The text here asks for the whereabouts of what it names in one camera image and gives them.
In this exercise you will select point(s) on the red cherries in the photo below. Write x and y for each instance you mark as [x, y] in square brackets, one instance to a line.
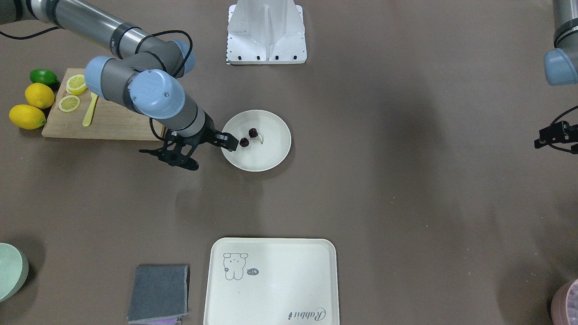
[253, 135]

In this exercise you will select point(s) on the yellow plastic knife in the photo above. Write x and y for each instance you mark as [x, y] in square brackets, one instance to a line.
[89, 114]

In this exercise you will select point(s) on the round beige plate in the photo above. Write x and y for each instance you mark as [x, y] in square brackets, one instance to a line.
[258, 157]

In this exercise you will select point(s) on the yellow lemon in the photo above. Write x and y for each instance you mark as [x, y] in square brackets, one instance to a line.
[39, 95]
[27, 117]

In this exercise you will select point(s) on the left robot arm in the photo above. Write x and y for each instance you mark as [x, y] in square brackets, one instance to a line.
[561, 69]

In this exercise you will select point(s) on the mint green bowl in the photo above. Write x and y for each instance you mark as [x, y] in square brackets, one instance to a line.
[14, 268]

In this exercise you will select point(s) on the beige rectangular tray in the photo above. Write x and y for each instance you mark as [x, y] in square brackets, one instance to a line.
[272, 281]

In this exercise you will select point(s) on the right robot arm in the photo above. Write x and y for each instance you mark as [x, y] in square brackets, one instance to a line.
[142, 74]

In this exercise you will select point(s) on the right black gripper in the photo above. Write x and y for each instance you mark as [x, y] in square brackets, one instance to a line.
[208, 131]

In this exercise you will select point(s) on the pink bowl with ice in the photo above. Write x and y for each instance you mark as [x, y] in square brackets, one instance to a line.
[564, 305]

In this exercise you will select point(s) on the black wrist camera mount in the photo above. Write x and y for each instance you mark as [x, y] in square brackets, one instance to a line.
[171, 155]

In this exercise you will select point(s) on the lemon slice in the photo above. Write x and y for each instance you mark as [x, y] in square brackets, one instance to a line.
[69, 103]
[76, 85]

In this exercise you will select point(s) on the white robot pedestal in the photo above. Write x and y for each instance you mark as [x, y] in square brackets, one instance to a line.
[266, 32]

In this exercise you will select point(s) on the folded grey cloth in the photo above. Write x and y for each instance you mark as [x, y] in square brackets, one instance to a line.
[159, 295]

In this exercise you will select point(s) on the green lime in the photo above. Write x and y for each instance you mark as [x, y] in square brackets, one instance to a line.
[44, 76]

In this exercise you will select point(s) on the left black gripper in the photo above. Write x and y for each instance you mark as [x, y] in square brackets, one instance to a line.
[558, 132]

